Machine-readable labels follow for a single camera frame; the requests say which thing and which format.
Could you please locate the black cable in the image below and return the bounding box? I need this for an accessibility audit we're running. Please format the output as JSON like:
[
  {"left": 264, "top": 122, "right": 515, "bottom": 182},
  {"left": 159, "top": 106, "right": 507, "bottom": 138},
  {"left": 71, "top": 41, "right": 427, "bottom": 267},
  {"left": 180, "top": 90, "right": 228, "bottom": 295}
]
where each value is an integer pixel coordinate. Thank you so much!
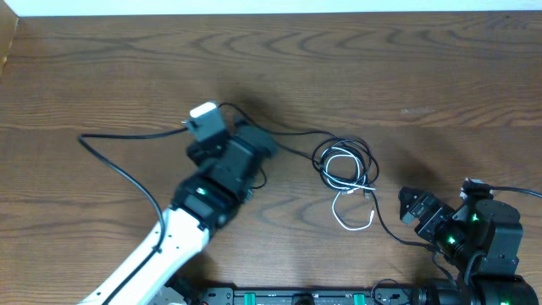
[{"left": 218, "top": 101, "right": 437, "bottom": 249}]

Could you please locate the white cable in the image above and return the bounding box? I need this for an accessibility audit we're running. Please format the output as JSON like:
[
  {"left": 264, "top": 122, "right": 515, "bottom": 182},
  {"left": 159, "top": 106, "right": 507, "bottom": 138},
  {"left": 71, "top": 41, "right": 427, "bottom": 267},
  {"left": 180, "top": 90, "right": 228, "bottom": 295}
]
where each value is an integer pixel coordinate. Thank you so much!
[{"left": 319, "top": 146, "right": 378, "bottom": 232}]

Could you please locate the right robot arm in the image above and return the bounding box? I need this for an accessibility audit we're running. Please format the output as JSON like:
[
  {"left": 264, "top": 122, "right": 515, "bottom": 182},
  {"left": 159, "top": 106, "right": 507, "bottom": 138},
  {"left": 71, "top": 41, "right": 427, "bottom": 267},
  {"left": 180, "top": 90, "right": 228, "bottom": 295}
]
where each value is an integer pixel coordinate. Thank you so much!
[{"left": 398, "top": 180, "right": 539, "bottom": 305}]

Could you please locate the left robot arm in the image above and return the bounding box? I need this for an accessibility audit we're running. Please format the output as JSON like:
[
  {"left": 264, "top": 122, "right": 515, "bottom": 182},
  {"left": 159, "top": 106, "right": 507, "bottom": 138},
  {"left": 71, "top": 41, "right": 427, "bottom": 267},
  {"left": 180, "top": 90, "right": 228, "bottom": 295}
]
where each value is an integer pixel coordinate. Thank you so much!
[{"left": 82, "top": 122, "right": 277, "bottom": 304}]

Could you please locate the left camera cable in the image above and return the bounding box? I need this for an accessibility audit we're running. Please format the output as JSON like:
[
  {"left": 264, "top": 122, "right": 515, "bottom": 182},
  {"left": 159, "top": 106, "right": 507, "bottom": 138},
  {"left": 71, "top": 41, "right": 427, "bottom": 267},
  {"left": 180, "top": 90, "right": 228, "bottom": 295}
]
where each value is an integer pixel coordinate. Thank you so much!
[{"left": 77, "top": 126, "right": 190, "bottom": 305}]

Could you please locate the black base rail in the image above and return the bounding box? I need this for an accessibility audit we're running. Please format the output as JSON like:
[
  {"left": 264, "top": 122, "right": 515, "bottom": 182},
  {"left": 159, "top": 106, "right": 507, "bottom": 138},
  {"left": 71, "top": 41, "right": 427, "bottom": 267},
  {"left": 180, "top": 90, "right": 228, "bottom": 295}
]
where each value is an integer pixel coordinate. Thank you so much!
[{"left": 169, "top": 277, "right": 429, "bottom": 305}]

